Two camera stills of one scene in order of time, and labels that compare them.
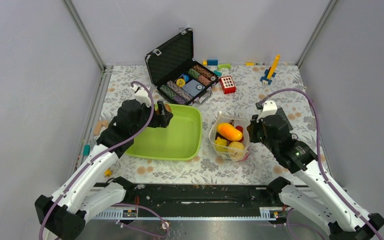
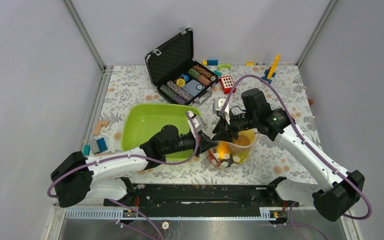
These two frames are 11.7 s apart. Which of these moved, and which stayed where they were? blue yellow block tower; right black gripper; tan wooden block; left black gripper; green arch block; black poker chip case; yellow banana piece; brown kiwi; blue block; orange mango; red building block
Moved: left black gripper; yellow banana piece; brown kiwi; orange mango; right black gripper
Stayed: blue yellow block tower; black poker chip case; tan wooden block; red building block; green arch block; blue block
